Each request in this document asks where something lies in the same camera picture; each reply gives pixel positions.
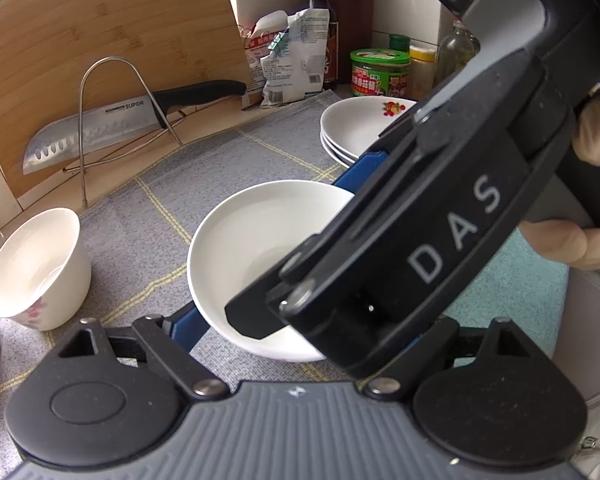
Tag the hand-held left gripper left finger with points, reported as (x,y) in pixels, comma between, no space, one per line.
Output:
(190,332)

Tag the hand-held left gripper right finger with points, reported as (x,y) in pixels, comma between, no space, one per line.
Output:
(430,345)

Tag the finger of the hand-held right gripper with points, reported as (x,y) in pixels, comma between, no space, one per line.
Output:
(360,172)
(255,317)

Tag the white fruit print plate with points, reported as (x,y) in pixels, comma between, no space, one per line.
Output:
(341,159)
(330,146)
(355,120)

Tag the white floral bowl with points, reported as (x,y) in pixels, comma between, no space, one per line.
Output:
(260,220)
(35,260)

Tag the person's right hand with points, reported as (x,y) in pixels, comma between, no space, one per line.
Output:
(560,245)

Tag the grey checked towel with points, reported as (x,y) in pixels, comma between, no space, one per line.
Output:
(280,135)

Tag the green lid seasoning tub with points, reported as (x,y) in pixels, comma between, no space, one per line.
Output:
(380,77)

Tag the yellow lid spice jar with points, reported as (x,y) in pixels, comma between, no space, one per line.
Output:
(422,75)

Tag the green cap bottle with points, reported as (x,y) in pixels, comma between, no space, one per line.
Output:
(400,42)

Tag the white printed plastic bag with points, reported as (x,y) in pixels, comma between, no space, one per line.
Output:
(300,50)

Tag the green binder clip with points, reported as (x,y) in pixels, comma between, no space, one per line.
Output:
(278,43)

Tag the wooden knife block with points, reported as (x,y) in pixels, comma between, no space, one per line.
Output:
(355,20)

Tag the red and white bag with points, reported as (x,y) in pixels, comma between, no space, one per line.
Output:
(255,60)

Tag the wide blade kitchen knife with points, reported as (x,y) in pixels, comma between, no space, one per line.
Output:
(80,135)

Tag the bamboo cutting board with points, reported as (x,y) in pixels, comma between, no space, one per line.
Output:
(105,25)

